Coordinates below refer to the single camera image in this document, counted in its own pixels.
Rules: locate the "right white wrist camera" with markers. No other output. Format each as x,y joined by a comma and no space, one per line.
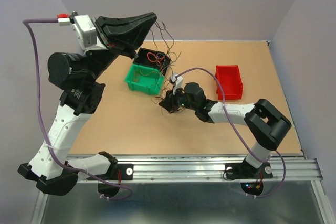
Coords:
176,81

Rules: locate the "green plastic bin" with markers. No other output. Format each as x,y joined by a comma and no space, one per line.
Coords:
144,79

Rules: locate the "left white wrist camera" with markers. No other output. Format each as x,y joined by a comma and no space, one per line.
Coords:
86,32

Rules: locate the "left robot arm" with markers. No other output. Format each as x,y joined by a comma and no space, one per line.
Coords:
76,76

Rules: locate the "aluminium mounting rail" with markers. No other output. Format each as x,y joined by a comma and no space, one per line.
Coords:
179,147

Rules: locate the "black plastic bin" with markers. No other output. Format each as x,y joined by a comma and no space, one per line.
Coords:
153,59

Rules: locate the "red plastic bin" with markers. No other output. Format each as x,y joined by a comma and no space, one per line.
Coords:
230,80

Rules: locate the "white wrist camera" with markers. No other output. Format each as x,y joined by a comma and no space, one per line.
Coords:
176,81
86,32

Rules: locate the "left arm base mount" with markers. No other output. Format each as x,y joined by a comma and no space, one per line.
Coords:
119,173

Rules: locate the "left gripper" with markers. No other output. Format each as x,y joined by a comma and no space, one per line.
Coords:
122,35

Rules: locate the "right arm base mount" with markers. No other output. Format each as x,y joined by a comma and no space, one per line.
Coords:
254,177

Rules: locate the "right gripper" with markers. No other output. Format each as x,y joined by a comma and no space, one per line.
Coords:
168,104

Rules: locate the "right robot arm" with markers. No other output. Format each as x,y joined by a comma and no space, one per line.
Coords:
266,123

